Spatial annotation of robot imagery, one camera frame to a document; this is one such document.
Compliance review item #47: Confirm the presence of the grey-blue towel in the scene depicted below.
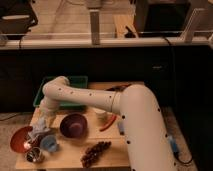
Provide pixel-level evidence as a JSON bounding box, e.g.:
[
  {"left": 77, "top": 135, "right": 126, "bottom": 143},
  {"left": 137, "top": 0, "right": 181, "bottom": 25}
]
[{"left": 28, "top": 120, "right": 49, "bottom": 139}]

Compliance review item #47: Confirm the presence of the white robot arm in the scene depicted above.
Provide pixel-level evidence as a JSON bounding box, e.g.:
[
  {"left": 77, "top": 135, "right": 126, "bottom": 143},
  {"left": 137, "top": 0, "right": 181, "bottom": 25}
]
[{"left": 40, "top": 76, "right": 177, "bottom": 171}]

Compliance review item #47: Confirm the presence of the purple bowl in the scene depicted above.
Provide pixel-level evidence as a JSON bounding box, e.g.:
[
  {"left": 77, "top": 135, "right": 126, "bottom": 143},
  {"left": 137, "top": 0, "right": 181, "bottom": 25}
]
[{"left": 60, "top": 113, "right": 87, "bottom": 138}]

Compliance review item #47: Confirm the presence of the metal spoon in bowl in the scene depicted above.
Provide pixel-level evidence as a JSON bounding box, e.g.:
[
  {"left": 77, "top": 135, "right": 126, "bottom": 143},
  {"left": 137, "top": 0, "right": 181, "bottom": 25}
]
[{"left": 23, "top": 140, "right": 35, "bottom": 150}]

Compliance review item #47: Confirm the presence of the red bowl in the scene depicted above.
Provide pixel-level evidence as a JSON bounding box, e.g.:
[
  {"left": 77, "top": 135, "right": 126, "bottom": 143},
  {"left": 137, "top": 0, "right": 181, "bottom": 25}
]
[{"left": 10, "top": 126, "right": 33, "bottom": 153}]

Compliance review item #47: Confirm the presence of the green plastic tray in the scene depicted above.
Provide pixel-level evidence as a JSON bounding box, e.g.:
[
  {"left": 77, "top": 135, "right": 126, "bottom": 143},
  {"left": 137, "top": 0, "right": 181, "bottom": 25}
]
[{"left": 33, "top": 76, "right": 88, "bottom": 110}]

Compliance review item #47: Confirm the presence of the white cup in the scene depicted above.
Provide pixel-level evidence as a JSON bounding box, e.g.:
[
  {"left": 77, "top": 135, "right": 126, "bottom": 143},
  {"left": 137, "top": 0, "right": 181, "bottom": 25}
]
[{"left": 94, "top": 108, "right": 107, "bottom": 121}]

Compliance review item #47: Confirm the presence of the bunch of dark grapes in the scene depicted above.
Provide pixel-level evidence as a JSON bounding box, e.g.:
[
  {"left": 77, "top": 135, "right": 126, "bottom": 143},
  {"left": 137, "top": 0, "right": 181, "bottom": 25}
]
[{"left": 80, "top": 141, "right": 111, "bottom": 168}]

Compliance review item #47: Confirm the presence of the red chili pepper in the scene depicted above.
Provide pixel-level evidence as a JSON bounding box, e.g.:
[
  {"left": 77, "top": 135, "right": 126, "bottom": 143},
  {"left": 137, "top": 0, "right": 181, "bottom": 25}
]
[{"left": 99, "top": 115, "right": 117, "bottom": 132}]

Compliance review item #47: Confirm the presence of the black chair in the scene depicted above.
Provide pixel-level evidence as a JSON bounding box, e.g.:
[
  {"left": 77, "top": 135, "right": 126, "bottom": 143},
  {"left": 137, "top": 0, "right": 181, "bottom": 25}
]
[{"left": 0, "top": 0, "right": 38, "bottom": 40}]

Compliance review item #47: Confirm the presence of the black handled tool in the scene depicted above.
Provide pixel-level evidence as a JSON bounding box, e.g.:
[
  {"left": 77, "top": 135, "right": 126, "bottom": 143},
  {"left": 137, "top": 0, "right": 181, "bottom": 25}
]
[{"left": 106, "top": 84, "right": 131, "bottom": 92}]

